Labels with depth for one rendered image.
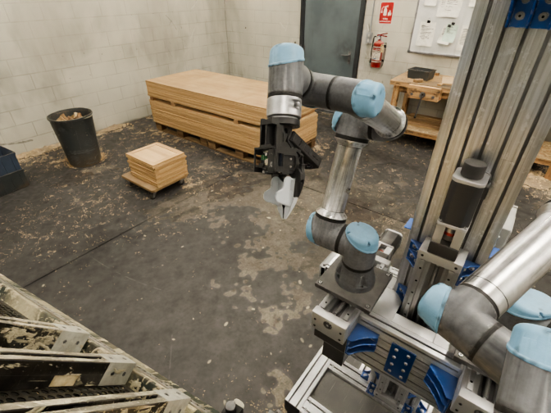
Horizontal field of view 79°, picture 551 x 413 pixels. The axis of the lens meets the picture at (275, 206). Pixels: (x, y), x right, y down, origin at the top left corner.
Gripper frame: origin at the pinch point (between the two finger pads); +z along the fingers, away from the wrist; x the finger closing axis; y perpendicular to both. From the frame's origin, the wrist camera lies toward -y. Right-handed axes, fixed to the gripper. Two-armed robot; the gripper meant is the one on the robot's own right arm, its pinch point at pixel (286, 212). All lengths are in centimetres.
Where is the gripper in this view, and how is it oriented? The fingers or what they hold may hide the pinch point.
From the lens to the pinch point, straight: 73.9
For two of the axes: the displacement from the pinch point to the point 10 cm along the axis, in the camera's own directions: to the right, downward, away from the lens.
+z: -0.4, 10.0, 0.4
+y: -7.3, 0.0, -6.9
